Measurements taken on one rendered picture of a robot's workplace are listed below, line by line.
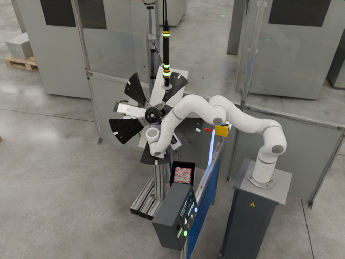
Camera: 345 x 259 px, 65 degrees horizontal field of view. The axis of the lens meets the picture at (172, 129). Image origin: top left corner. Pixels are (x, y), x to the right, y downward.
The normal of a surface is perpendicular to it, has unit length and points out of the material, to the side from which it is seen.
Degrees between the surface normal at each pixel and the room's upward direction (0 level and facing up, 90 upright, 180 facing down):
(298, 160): 90
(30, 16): 90
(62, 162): 0
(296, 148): 90
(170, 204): 15
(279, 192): 1
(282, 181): 1
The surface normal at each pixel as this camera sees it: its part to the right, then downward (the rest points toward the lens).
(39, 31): -0.21, 0.60
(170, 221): -0.23, -0.83
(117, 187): 0.00, -0.79
